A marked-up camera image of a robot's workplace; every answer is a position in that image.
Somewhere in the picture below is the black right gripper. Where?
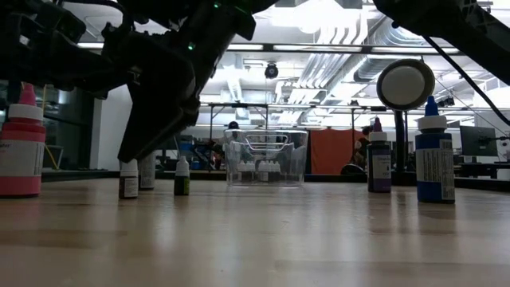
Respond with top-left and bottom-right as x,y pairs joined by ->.
101,0 -> 257,163

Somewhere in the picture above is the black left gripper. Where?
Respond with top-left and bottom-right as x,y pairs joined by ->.
0,0 -> 130,100

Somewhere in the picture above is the large black food coloring bottle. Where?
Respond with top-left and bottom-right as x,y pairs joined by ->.
138,153 -> 157,191

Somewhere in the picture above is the small green food coloring bottle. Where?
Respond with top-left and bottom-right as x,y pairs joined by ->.
174,155 -> 191,197

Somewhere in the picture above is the small brown food coloring bottle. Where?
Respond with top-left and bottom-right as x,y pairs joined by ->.
119,158 -> 140,200

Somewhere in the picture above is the clear plastic bin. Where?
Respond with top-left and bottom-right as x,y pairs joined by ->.
224,128 -> 309,187

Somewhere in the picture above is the large purple food coloring bottle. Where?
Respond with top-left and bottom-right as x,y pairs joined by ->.
367,117 -> 393,194

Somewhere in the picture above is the large pink food coloring bottle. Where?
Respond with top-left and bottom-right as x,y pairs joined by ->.
0,82 -> 47,199

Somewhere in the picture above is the large blue food coloring bottle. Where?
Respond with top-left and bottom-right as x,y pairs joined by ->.
414,95 -> 456,205

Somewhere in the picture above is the overhead light bar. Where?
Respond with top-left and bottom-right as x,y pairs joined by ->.
76,41 -> 461,56

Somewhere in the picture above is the orange partition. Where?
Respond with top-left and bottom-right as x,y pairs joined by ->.
310,129 -> 367,175

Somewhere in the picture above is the dark computer monitor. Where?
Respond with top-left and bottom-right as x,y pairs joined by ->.
459,125 -> 499,158

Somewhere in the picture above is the black background frame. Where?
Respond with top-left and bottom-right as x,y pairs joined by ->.
198,101 -> 271,131

